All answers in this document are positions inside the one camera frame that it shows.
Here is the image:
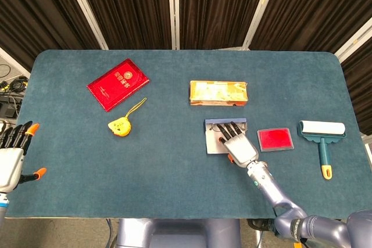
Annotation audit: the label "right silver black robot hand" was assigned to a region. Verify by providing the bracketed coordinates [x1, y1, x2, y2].
[216, 121, 259, 167]

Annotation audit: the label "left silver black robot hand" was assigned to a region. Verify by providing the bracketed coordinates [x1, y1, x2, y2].
[0, 120, 47, 193]

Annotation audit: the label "white and blue glasses case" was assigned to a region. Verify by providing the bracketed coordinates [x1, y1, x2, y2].
[204, 118, 251, 155]

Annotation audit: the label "wire frame eyeglasses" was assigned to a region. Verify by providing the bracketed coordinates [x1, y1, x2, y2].
[208, 124, 247, 144]

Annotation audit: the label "purple-grey robot base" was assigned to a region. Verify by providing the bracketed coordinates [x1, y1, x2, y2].
[116, 218, 241, 248]

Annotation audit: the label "red ink stamp pad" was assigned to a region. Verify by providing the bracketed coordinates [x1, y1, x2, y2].
[256, 127, 295, 153]

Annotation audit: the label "golden rectangular box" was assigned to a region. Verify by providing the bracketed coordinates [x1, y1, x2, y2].
[189, 80, 249, 106]

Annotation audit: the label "black shoe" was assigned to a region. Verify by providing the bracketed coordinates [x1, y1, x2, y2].
[248, 219, 276, 231]

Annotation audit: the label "blue felt table mat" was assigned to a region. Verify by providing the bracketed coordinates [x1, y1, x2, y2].
[3, 49, 372, 220]

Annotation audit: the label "teal lint roller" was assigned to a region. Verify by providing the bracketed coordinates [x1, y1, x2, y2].
[296, 120, 347, 180]

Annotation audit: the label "red certificate book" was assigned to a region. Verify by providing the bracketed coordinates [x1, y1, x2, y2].
[86, 58, 151, 113]

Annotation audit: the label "dark brown curtain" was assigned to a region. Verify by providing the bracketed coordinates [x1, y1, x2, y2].
[0, 0, 101, 71]
[72, 0, 173, 51]
[249, 0, 372, 55]
[178, 0, 273, 51]
[340, 45, 372, 136]

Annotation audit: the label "black and yellow cable bundle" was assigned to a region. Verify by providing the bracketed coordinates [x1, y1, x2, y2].
[0, 76, 29, 94]

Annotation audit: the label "white partition frame bar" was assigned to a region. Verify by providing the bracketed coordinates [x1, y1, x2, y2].
[334, 17, 372, 63]
[0, 46, 31, 79]
[167, 0, 181, 51]
[61, 0, 109, 51]
[241, 0, 282, 51]

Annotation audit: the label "yellow tape measure with strap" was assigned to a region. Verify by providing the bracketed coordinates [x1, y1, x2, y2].
[108, 98, 148, 138]

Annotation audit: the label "blue cable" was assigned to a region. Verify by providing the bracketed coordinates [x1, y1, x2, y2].
[105, 218, 113, 248]

